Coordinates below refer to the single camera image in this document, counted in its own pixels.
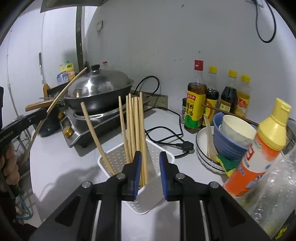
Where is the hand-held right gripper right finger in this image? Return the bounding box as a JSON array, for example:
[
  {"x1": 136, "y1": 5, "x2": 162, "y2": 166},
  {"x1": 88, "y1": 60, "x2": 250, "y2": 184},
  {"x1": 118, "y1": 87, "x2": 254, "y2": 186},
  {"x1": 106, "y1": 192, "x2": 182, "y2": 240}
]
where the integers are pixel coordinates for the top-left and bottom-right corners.
[{"x1": 159, "y1": 151, "x2": 271, "y2": 241}]

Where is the white plate black rim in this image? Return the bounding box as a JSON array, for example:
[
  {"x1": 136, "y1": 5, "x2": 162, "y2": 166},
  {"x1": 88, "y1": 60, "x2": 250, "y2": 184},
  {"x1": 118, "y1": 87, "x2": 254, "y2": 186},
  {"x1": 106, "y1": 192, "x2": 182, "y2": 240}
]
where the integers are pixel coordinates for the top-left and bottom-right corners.
[
  {"x1": 198, "y1": 151, "x2": 228, "y2": 175},
  {"x1": 196, "y1": 126, "x2": 226, "y2": 171}
]

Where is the metal spatula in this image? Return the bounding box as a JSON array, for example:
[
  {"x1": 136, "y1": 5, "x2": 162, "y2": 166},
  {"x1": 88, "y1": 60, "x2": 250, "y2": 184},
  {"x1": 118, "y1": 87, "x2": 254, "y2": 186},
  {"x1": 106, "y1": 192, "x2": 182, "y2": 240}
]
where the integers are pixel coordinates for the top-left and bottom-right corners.
[{"x1": 39, "y1": 96, "x2": 67, "y2": 102}]

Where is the blue bowl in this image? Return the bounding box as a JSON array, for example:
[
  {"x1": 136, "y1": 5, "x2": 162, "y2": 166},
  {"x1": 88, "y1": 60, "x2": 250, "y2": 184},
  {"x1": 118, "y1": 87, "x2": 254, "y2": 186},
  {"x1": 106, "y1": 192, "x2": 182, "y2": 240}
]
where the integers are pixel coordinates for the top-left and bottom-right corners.
[{"x1": 213, "y1": 112, "x2": 258, "y2": 161}]

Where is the steel wok lid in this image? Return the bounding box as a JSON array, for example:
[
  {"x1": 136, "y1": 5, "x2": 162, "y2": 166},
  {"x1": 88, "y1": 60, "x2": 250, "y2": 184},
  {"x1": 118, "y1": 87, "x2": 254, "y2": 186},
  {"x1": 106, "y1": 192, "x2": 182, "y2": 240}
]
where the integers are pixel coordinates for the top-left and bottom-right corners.
[{"x1": 64, "y1": 65, "x2": 131, "y2": 100}]

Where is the yellow oil bottle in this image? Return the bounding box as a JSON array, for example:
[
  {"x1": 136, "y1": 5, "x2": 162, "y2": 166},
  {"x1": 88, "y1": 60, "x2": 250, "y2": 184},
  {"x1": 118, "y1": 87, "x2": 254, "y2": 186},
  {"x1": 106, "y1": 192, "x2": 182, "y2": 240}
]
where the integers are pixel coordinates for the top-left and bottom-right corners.
[{"x1": 236, "y1": 75, "x2": 251, "y2": 118}]

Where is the white cup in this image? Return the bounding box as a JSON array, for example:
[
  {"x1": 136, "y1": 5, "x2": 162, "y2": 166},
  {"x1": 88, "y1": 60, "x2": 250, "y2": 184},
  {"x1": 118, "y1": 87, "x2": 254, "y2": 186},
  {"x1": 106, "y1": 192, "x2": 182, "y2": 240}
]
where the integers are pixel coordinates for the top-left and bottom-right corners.
[{"x1": 218, "y1": 115, "x2": 257, "y2": 147}]

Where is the small spice jar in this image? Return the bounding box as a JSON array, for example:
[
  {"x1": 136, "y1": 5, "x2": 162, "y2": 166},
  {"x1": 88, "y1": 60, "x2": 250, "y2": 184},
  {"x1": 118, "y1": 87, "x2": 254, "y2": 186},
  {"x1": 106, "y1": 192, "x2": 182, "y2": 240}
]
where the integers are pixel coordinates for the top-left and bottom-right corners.
[{"x1": 181, "y1": 98, "x2": 188, "y2": 124}]

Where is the bunch of wooden chopsticks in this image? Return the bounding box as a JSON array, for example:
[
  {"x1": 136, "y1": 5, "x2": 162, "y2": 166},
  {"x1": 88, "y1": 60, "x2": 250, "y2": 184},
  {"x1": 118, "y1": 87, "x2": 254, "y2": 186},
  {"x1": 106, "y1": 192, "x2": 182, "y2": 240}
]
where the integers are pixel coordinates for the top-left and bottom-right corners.
[{"x1": 80, "y1": 91, "x2": 149, "y2": 187}]

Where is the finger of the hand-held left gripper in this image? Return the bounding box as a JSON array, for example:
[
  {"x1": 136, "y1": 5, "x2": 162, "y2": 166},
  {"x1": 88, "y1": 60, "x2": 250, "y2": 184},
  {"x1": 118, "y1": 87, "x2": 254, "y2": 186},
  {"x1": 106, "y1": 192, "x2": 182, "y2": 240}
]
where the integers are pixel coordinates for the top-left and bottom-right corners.
[
  {"x1": 22, "y1": 115, "x2": 49, "y2": 131},
  {"x1": 17, "y1": 107, "x2": 50, "y2": 125}
]

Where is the white plastic basket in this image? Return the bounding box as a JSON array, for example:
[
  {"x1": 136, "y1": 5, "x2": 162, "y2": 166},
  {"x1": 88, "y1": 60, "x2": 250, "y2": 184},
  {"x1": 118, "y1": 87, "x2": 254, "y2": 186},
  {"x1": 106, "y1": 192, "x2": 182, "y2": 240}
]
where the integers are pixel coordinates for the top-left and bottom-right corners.
[{"x1": 97, "y1": 140, "x2": 175, "y2": 215}]

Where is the person's left hand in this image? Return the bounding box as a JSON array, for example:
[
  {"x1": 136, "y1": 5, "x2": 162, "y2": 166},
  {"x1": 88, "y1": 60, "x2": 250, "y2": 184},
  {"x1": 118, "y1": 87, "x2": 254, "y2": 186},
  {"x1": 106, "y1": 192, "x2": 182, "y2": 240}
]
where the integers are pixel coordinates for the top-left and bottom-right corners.
[{"x1": 0, "y1": 142, "x2": 20, "y2": 186}]

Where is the black hood power cable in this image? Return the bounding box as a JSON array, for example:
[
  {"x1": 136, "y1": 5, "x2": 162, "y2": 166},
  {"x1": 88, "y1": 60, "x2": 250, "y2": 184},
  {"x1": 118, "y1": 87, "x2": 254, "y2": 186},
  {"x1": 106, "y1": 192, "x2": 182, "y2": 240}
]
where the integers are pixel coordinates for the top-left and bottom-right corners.
[{"x1": 253, "y1": 0, "x2": 277, "y2": 43}]

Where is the orange dish soap bottle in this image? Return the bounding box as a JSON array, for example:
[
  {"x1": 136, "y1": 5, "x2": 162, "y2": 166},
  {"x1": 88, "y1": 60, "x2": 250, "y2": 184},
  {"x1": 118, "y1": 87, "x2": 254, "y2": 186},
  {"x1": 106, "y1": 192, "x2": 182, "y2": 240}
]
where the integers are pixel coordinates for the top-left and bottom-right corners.
[{"x1": 222, "y1": 98, "x2": 292, "y2": 198}]

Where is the grey wall pipe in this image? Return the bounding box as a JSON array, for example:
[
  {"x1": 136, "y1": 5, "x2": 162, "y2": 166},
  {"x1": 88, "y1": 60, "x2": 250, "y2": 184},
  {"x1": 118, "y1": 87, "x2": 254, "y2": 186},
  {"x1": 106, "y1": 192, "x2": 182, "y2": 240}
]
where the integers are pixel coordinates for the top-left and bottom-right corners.
[{"x1": 38, "y1": 53, "x2": 45, "y2": 84}]

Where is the dark soy sauce bottle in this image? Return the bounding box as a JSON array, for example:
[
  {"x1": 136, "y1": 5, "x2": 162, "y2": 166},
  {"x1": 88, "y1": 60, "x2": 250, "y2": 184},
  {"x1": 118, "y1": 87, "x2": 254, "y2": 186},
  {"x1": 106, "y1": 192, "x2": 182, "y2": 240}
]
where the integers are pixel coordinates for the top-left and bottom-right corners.
[{"x1": 219, "y1": 70, "x2": 238, "y2": 114}]

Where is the black wok wooden handle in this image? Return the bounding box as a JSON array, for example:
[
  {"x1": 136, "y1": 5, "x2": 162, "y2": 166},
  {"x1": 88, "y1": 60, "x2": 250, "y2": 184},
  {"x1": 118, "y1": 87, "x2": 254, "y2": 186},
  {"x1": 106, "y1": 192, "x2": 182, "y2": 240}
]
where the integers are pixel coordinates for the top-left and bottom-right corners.
[{"x1": 25, "y1": 79, "x2": 135, "y2": 116}]

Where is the yellow detergent jug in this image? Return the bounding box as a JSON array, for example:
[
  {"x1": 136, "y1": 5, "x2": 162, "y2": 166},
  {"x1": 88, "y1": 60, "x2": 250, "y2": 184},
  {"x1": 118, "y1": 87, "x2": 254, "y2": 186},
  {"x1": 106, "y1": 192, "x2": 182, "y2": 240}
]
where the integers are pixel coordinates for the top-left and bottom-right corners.
[{"x1": 60, "y1": 62, "x2": 75, "y2": 81}]

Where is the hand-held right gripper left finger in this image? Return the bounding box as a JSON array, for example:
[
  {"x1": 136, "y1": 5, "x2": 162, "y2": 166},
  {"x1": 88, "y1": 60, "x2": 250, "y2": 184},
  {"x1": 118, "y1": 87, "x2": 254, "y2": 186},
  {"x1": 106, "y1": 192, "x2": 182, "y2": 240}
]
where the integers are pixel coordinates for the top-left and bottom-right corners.
[{"x1": 29, "y1": 151, "x2": 142, "y2": 241}]

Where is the blue packet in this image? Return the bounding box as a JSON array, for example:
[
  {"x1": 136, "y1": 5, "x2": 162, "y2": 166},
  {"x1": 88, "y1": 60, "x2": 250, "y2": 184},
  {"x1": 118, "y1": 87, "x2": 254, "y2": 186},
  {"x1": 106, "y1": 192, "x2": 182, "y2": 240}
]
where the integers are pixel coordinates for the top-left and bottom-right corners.
[{"x1": 57, "y1": 72, "x2": 70, "y2": 84}]

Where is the black cooker power cable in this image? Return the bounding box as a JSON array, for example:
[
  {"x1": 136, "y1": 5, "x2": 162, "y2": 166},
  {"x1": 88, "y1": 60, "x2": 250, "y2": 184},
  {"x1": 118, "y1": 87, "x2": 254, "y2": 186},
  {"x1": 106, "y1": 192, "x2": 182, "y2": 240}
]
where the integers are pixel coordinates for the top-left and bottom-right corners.
[{"x1": 134, "y1": 76, "x2": 195, "y2": 159}]

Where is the dark sauce bottle orange label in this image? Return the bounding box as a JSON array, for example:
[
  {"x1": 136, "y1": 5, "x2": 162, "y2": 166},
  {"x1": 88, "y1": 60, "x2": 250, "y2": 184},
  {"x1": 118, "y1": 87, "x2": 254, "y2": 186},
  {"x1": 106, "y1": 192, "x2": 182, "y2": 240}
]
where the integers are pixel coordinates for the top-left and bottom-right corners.
[{"x1": 203, "y1": 66, "x2": 220, "y2": 127}]

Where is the yellow green sponge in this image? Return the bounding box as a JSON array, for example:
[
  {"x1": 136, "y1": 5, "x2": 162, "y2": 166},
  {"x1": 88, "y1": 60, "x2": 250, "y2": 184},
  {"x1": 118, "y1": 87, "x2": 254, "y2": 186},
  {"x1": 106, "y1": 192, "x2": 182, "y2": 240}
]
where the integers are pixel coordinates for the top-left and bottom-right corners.
[{"x1": 215, "y1": 154, "x2": 243, "y2": 178}]

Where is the teal cord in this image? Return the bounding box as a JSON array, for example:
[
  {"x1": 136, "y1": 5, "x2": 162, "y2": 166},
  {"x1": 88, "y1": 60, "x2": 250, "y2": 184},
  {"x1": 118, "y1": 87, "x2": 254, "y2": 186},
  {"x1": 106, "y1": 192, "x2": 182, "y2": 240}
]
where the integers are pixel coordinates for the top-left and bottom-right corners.
[{"x1": 15, "y1": 193, "x2": 32, "y2": 220}]

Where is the plain wooden chopstick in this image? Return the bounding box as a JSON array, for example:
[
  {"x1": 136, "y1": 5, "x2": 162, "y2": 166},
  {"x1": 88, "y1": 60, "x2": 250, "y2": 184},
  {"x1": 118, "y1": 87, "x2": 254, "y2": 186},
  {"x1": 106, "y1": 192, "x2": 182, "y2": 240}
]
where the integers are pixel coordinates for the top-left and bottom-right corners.
[{"x1": 24, "y1": 67, "x2": 88, "y2": 161}]

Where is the dark brown chopstick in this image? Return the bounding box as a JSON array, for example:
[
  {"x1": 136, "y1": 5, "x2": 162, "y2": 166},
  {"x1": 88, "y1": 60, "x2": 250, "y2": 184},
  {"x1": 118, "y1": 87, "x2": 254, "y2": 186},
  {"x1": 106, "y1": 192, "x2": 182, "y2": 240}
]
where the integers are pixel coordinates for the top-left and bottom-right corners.
[{"x1": 201, "y1": 104, "x2": 259, "y2": 127}]

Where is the beige rice paddle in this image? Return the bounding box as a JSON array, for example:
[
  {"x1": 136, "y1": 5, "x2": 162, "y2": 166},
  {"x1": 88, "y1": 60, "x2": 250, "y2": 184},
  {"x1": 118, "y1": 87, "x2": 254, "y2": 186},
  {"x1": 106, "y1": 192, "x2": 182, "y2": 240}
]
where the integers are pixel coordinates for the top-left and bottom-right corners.
[{"x1": 203, "y1": 115, "x2": 216, "y2": 159}]

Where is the dark vertical pipe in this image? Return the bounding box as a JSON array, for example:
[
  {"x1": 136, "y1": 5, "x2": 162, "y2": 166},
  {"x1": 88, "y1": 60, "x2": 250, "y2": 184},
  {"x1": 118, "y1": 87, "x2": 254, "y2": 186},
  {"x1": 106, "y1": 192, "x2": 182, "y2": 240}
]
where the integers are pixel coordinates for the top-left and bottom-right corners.
[{"x1": 76, "y1": 6, "x2": 85, "y2": 67}]

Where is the silver induction cooker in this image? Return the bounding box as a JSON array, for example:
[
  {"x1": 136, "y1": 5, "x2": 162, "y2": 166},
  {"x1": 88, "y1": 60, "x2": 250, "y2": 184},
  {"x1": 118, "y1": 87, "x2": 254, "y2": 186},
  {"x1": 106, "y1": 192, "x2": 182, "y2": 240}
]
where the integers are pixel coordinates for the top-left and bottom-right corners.
[{"x1": 59, "y1": 100, "x2": 151, "y2": 149}]

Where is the brown sauce bottle red cap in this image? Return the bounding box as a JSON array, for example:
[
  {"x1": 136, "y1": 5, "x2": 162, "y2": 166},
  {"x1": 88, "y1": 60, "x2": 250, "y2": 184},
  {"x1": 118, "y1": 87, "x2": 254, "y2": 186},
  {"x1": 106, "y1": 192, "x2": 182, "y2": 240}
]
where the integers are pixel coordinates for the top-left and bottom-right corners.
[{"x1": 184, "y1": 60, "x2": 207, "y2": 134}]

